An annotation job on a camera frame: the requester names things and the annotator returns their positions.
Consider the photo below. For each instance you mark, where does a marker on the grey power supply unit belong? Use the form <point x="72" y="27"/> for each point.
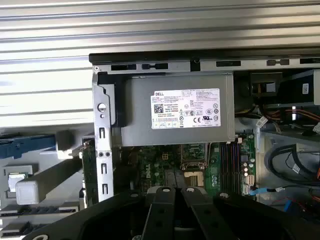
<point x="140" y="112"/>

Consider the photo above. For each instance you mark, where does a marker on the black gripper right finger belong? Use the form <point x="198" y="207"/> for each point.
<point x="205" y="215"/>

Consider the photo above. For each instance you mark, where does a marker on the metal socket cover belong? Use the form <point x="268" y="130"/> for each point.
<point x="182" y="156"/>

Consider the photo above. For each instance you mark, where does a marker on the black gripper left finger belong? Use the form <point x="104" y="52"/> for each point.
<point x="160" y="215"/>

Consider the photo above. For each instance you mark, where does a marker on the green motherboard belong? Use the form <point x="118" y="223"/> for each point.
<point x="150" y="160"/>

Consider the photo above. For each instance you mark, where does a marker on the hard disk in blue carrier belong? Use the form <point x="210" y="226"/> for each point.
<point x="25" y="147"/>

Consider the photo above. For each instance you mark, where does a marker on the graphics card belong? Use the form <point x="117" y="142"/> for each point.
<point x="87" y="162"/>

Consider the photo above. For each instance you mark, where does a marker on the silver CPU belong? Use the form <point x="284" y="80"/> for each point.
<point x="16" y="182"/>

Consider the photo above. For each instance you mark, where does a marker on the black PC case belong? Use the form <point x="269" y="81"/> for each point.
<point x="140" y="57"/>

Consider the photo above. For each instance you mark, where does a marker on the black RAM slot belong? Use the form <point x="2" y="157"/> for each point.
<point x="237" y="165"/>
<point x="222" y="165"/>
<point x="227" y="165"/>
<point x="232" y="165"/>

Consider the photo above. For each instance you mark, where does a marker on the CPU socket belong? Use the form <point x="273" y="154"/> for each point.
<point x="193" y="178"/>

